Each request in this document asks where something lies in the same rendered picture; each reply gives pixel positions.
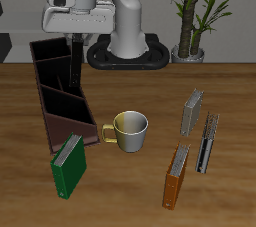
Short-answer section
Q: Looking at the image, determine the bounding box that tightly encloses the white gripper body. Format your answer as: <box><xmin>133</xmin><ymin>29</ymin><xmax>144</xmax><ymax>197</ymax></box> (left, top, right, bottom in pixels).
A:
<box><xmin>41</xmin><ymin>1</ymin><xmax>116</xmax><ymax>35</ymax></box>

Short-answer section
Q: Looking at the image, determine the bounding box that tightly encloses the dark brown desk caddy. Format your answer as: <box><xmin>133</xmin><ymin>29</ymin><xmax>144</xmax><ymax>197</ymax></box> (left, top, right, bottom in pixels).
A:
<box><xmin>28</xmin><ymin>36</ymin><xmax>101</xmax><ymax>156</ymax></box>

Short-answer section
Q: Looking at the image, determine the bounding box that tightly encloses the grey book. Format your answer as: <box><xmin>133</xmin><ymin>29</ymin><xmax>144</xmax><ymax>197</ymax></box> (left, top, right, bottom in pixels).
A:
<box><xmin>179</xmin><ymin>87</ymin><xmax>205</xmax><ymax>138</ymax></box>

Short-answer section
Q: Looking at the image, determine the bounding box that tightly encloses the green book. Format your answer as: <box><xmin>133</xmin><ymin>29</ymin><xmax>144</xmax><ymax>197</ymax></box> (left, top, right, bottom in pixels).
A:
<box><xmin>49</xmin><ymin>132</ymin><xmax>88</xmax><ymax>201</ymax></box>

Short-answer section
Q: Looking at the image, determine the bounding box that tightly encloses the black and silver book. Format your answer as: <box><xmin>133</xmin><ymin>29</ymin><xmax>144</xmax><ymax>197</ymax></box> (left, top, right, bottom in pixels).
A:
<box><xmin>194</xmin><ymin>111</ymin><xmax>220</xmax><ymax>175</ymax></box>

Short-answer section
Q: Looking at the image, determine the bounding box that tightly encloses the orange book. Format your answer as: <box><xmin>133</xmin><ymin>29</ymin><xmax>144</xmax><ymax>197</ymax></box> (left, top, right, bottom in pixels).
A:
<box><xmin>162</xmin><ymin>142</ymin><xmax>191</xmax><ymax>211</ymax></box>

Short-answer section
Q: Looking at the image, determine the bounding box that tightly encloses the green pot plant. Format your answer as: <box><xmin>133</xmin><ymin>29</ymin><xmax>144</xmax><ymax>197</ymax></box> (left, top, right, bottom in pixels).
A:
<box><xmin>169</xmin><ymin>0</ymin><xmax>236</xmax><ymax>65</ymax></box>

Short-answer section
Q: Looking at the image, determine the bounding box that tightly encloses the yellow and white mug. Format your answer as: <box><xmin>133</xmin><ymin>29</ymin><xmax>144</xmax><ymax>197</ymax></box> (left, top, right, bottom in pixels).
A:
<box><xmin>101</xmin><ymin>110</ymin><xmax>150</xmax><ymax>154</ymax></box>

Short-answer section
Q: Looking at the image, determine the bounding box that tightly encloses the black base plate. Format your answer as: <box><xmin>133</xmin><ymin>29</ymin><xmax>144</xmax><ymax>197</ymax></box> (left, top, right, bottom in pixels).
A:
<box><xmin>86</xmin><ymin>33</ymin><xmax>171</xmax><ymax>71</ymax></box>

